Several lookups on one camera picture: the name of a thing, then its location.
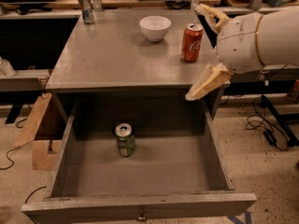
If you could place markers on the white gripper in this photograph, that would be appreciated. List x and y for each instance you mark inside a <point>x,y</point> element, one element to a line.
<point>238,42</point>

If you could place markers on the green soda can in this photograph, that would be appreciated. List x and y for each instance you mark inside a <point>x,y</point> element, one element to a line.
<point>125,139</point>

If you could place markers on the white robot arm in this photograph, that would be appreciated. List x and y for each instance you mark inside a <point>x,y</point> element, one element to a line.
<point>278,37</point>

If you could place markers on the red cola can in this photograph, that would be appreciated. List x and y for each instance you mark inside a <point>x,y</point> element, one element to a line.
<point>191,43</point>

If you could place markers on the grey cabinet with top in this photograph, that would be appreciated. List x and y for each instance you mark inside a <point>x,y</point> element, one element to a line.
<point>113,53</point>

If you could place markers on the silver blue energy drink can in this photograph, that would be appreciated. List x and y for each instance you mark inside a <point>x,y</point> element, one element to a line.
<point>87,11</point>

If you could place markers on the open grey top drawer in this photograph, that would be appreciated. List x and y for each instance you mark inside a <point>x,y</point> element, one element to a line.
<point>176,171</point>

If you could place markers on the brass drawer knob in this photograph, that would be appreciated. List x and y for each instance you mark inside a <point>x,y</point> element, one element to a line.
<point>141,217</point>

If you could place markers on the white ceramic bowl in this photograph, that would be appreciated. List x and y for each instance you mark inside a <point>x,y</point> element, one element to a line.
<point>155,28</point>

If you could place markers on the wooden plank assembly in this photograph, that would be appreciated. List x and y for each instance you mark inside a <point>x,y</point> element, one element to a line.
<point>43,130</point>

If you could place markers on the clear plastic bag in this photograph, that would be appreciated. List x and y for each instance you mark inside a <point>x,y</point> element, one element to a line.
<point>6,69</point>

